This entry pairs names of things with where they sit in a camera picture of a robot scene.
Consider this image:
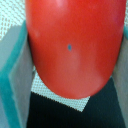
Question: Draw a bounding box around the gripper grey teal right finger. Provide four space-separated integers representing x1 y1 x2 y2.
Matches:
112 26 128 128

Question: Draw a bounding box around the gripper grey teal left finger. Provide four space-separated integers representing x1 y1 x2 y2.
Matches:
0 22 33 128

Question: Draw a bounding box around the red toy tomato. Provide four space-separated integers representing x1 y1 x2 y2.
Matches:
25 0 126 99

